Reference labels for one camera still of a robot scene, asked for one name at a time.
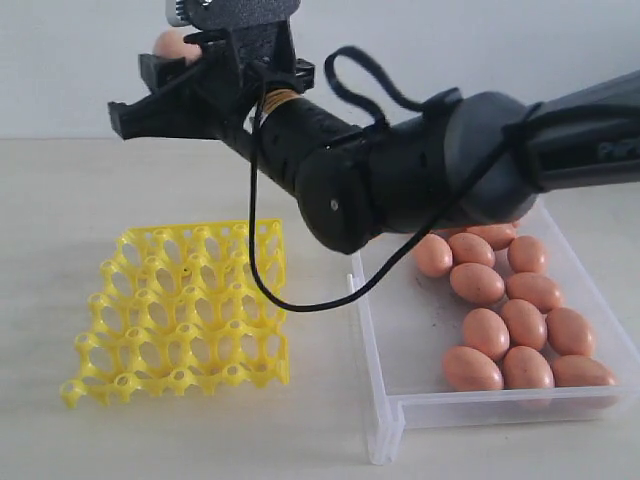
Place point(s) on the clear plastic bin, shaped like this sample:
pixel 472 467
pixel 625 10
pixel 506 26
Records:
pixel 409 321

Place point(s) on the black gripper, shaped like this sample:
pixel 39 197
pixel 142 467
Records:
pixel 209 98

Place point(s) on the brown egg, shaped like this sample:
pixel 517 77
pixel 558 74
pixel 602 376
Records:
pixel 170 44
pixel 477 283
pixel 433 256
pixel 470 248
pixel 570 333
pixel 527 254
pixel 525 323
pixel 583 371
pixel 467 369
pixel 485 331
pixel 535 288
pixel 498 236
pixel 525 368

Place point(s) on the yellow plastic egg tray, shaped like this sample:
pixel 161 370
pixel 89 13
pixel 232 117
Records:
pixel 180 310

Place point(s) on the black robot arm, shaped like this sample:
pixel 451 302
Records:
pixel 460 161

